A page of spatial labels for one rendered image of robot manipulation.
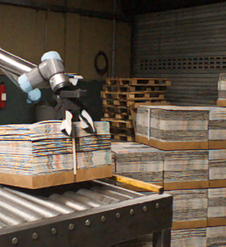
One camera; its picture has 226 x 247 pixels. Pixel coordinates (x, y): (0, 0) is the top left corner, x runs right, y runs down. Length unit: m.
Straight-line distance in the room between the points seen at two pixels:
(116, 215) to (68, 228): 0.20
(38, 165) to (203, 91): 8.90
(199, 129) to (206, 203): 0.44
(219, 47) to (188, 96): 1.35
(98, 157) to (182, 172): 0.96
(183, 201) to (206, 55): 7.83
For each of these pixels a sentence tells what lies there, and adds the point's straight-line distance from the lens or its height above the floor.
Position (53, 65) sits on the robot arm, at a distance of 1.67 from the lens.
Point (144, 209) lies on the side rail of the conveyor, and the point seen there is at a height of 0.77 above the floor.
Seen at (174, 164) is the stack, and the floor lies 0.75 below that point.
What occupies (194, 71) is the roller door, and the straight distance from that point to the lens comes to 10.43.
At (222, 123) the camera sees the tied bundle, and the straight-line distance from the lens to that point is 2.69.
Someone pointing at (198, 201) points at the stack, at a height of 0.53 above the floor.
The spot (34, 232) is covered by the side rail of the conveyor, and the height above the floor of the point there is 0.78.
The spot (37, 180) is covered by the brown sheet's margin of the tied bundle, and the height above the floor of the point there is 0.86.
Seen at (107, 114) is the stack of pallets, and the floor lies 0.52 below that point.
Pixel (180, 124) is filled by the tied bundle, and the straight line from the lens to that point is 2.55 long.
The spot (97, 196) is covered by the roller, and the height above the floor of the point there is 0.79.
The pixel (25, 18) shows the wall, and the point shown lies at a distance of 9.93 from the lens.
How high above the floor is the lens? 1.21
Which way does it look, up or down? 3 degrees down
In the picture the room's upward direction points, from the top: 1 degrees clockwise
